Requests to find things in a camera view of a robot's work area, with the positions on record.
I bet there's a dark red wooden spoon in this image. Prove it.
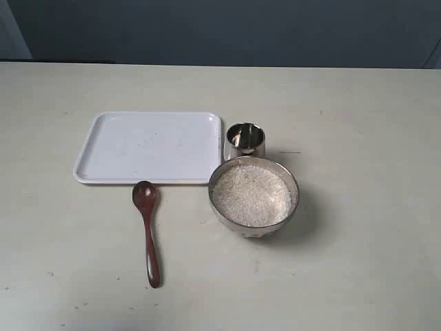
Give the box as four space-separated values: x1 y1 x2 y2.
132 181 161 288

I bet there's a small steel cup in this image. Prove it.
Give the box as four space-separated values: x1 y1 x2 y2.
223 123 266 161

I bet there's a steel bowl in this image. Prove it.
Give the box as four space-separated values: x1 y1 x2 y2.
208 157 300 238

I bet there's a white rectangular plastic tray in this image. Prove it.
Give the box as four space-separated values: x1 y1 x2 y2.
73 112 223 185

